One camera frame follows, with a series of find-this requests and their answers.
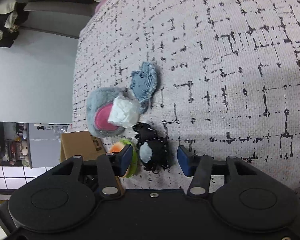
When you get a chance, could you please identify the black cream hanging clothes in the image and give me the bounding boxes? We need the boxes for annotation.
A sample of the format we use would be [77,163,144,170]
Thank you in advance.
[0,0,29,48]

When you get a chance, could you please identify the burger squishy toy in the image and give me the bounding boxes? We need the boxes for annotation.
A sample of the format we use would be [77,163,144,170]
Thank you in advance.
[109,138,140,178]

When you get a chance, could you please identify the black framed sliding door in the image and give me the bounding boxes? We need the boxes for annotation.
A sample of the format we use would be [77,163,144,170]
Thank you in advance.
[0,166,49,194]

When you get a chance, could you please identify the kitchen cabinet with appliances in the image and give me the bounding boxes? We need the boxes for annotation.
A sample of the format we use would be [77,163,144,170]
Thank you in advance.
[0,121,33,168]

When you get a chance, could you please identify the white packet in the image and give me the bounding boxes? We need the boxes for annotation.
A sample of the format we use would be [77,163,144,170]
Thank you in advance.
[107,97,140,127]

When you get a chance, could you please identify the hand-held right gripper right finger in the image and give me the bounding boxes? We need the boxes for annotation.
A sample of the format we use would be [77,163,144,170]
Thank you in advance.
[177,145,262,198]

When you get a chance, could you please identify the black stitched fabric toy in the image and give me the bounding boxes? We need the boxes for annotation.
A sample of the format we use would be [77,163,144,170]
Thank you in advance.
[132,122,171,172]

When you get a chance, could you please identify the cardboard box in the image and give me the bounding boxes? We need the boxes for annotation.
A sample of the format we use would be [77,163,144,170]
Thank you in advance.
[59,130,107,163]

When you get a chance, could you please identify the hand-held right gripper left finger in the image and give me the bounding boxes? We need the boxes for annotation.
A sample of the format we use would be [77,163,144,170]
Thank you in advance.
[49,145,133,199]

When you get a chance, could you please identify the grey pink plush toy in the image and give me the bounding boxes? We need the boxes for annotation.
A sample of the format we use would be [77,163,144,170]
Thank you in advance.
[86,87,134,138]

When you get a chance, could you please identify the blue denim fabric toy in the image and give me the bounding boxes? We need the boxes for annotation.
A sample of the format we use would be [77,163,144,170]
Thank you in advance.
[129,62,158,114]

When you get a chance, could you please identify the white black printed blanket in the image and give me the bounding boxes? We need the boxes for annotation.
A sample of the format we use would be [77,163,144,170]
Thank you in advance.
[71,0,300,198]

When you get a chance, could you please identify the dark grey door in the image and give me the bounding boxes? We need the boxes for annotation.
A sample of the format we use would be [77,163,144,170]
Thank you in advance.
[19,2,93,39]

